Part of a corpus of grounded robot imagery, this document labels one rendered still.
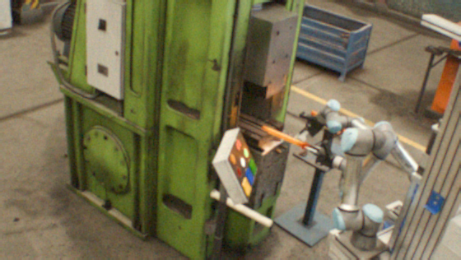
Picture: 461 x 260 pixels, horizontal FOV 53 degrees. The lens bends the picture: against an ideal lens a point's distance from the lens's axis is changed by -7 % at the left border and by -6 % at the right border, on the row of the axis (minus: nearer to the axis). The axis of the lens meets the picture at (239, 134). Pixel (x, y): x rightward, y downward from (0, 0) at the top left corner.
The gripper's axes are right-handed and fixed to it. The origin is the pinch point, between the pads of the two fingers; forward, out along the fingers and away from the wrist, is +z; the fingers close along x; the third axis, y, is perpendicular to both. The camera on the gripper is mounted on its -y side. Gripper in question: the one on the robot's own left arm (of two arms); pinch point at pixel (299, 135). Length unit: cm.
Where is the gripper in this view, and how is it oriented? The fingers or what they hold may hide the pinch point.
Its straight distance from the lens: 308.7
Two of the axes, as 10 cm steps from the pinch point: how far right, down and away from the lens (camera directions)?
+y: 6.5, 7.4, -1.5
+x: 5.8, -3.6, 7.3
